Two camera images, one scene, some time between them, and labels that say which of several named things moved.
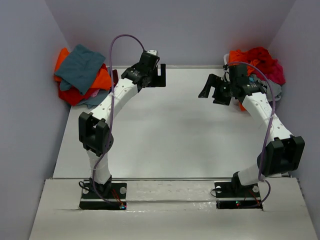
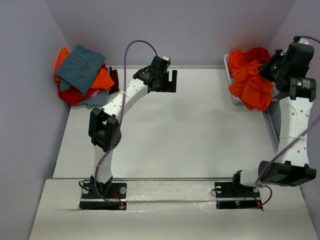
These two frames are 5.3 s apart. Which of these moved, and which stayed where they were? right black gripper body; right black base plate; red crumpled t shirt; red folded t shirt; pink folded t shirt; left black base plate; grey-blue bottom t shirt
Moved: right black gripper body
Stayed: right black base plate; red folded t shirt; left black base plate; red crumpled t shirt; grey-blue bottom t shirt; pink folded t shirt
